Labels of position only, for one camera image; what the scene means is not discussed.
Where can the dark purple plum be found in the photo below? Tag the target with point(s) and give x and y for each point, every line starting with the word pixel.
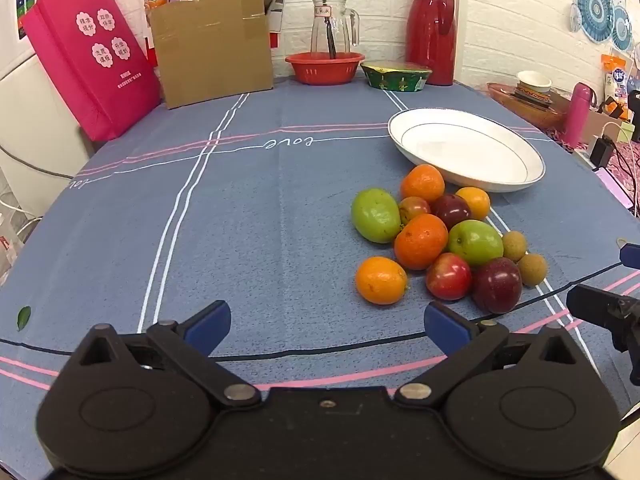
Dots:
pixel 497 286

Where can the brown bowl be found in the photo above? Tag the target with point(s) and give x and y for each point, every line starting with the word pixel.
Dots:
pixel 530 110

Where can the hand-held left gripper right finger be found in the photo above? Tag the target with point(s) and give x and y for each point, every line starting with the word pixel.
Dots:
pixel 445 325

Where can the blue striped tablecloth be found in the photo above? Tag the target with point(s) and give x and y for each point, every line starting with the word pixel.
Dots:
pixel 250 210

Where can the orange packet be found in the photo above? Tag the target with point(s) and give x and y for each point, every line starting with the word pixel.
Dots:
pixel 616 77

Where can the small red green plum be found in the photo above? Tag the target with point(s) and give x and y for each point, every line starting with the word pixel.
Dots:
pixel 414 209

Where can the patterned bowl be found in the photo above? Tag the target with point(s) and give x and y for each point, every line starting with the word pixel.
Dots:
pixel 532 96

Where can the black straws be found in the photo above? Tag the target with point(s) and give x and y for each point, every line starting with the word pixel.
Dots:
pixel 329 30

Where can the dark red plum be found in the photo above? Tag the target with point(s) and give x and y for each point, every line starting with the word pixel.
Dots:
pixel 450 210

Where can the red thermos jug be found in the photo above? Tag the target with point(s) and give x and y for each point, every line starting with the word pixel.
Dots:
pixel 430 35

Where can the large reddish orange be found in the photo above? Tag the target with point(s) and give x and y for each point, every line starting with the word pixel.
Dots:
pixel 421 242

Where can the white plastic bag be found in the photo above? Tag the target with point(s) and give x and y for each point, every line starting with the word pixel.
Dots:
pixel 9 250

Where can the green instant noodle bowl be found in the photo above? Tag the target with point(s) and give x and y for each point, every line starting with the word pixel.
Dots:
pixel 396 77

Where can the black charger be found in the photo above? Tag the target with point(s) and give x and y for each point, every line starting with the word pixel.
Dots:
pixel 602 151

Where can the dark sticker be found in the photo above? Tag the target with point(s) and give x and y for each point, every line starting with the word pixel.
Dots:
pixel 25 5

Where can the phone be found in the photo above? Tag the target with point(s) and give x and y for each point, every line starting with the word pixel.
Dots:
pixel 616 187

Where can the large cardboard box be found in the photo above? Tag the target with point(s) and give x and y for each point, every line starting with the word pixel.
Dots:
pixel 212 55

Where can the pink bottle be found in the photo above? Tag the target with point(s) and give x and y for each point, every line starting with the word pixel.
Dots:
pixel 577 115

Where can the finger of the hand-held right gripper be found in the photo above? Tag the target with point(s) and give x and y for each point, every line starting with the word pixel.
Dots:
pixel 592 302
pixel 631 254

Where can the green leaf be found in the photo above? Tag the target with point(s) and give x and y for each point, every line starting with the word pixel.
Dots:
pixel 23 319

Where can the white plate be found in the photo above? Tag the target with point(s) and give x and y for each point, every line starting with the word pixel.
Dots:
pixel 465 150

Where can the red plastic basin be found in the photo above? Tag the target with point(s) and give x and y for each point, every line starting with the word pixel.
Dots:
pixel 325 69

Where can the small yellowish orange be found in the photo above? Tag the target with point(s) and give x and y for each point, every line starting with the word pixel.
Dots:
pixel 477 202

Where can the pink tote bag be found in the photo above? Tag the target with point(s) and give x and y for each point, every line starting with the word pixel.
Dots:
pixel 95 60

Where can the large blue round fan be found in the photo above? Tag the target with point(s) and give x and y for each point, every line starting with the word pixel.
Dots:
pixel 595 7

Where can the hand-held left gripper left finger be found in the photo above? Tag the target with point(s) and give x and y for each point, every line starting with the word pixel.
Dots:
pixel 210 324

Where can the small white round fan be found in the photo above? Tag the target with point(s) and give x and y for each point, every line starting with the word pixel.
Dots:
pixel 576 19

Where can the small cardboard box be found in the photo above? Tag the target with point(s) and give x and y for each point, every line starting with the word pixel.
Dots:
pixel 602 122

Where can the round green jujube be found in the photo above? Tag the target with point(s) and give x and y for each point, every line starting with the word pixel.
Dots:
pixel 475 242

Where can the white refrigerator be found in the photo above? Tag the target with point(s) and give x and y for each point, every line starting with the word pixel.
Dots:
pixel 30 120

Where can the glass pitcher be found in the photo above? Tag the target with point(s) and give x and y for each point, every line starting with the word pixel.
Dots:
pixel 340 25

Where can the medium blue round fan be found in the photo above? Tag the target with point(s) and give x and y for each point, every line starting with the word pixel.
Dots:
pixel 622 30

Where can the brown longan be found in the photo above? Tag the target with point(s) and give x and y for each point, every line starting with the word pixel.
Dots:
pixel 515 246
pixel 532 269

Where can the white bowl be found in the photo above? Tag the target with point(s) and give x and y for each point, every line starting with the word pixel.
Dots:
pixel 534 80

